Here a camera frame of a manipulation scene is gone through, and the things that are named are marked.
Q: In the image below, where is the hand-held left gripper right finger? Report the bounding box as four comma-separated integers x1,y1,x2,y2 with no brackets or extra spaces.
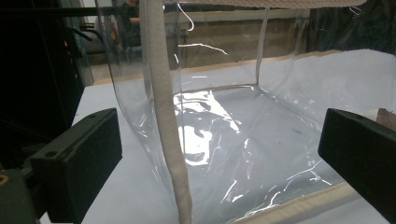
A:
317,107,396,224

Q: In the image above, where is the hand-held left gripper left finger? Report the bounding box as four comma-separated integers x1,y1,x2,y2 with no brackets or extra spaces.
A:
29,107,123,224

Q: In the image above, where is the clear plastic bag beige trim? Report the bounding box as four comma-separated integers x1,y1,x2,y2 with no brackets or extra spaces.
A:
94,0,396,224

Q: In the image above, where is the white table cover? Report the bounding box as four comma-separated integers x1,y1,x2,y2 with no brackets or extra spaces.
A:
40,49,396,224

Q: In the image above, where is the black cabinet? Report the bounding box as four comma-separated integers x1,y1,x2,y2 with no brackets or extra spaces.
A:
0,0,87,171

